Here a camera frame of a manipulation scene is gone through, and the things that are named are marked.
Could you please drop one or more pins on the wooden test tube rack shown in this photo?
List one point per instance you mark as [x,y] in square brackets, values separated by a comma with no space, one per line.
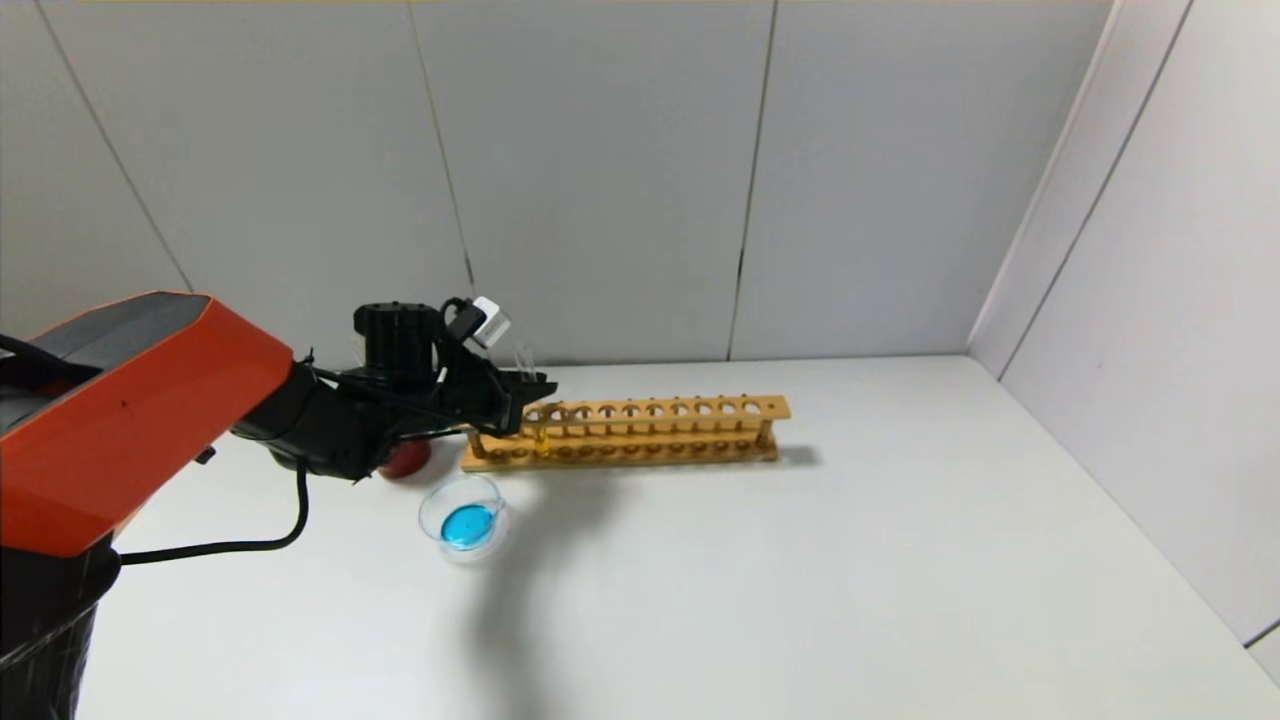
[650,445]

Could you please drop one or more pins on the yellow pigment glass test tube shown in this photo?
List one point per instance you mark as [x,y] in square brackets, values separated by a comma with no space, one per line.
[541,443]

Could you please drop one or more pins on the black and orange left arm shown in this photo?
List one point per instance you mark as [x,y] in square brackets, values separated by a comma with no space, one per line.
[130,420]

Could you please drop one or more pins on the red plastic cup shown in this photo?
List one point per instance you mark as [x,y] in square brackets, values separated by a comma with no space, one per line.
[408,460]

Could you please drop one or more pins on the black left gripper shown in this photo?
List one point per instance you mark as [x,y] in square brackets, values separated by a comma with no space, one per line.
[503,397]

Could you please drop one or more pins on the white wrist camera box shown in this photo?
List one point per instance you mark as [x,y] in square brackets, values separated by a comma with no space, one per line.
[488,322]

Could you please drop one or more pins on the clear glass beaker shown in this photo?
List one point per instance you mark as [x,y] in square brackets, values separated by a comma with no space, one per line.
[465,520]

